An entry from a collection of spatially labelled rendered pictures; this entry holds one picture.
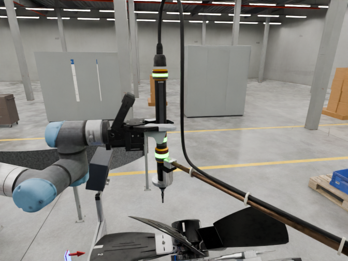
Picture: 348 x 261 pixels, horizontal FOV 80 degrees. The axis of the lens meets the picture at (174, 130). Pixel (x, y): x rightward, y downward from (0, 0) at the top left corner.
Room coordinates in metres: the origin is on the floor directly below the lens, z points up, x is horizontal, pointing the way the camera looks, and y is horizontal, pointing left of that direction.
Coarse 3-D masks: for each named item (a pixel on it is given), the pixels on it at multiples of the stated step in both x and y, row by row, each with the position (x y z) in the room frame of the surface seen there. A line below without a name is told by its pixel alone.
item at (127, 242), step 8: (128, 232) 0.68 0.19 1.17; (136, 232) 0.67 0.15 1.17; (144, 232) 0.67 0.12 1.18; (104, 240) 0.63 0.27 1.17; (112, 240) 0.62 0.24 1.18; (120, 240) 0.62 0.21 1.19; (128, 240) 0.62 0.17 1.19; (136, 240) 0.62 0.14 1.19; (144, 240) 0.62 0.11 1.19; (152, 240) 0.62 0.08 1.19; (96, 248) 0.58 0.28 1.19; (104, 248) 0.58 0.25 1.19; (112, 248) 0.58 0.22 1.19; (120, 248) 0.58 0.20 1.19; (128, 248) 0.58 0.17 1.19; (136, 248) 0.58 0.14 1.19; (144, 248) 0.58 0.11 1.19; (152, 248) 0.58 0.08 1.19; (104, 256) 0.54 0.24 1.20; (112, 256) 0.54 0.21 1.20; (120, 256) 0.54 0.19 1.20; (128, 256) 0.54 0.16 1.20; (136, 256) 0.55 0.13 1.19; (144, 256) 0.55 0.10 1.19; (152, 256) 0.55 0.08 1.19
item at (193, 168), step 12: (180, 0) 0.56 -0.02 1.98; (180, 12) 0.55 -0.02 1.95; (180, 24) 0.55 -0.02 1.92; (180, 36) 0.55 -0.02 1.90; (180, 48) 0.55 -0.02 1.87; (180, 60) 0.55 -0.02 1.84; (180, 72) 0.55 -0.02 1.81; (180, 84) 0.55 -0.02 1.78; (180, 96) 0.54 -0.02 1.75; (180, 108) 0.54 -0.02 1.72; (180, 120) 0.54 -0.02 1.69; (192, 168) 0.51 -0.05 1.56; (216, 180) 0.45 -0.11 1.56; (240, 192) 0.40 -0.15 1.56; (264, 204) 0.36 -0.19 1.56; (288, 216) 0.33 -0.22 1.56; (312, 228) 0.30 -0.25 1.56; (336, 240) 0.27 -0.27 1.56
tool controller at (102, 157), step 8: (96, 152) 1.27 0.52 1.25; (104, 152) 1.30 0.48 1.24; (112, 152) 1.35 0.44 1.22; (96, 160) 1.17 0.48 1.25; (104, 160) 1.19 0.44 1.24; (96, 168) 1.13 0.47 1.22; (104, 168) 1.13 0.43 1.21; (96, 176) 1.12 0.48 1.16; (104, 176) 1.13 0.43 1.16; (88, 184) 1.12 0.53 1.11; (96, 184) 1.12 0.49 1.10; (104, 184) 1.13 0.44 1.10
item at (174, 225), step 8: (176, 224) 0.64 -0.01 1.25; (184, 224) 0.62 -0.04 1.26; (192, 224) 0.63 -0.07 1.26; (200, 224) 0.65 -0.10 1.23; (184, 232) 0.61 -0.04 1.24; (192, 232) 0.61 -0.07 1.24; (176, 240) 0.60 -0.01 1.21; (192, 240) 0.58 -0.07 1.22; (200, 240) 0.60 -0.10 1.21; (184, 248) 0.58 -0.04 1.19; (200, 248) 0.60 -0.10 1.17; (176, 256) 0.55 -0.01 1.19; (184, 256) 0.54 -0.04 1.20; (192, 256) 0.54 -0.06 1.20; (200, 256) 0.54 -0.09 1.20; (208, 256) 0.56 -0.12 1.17
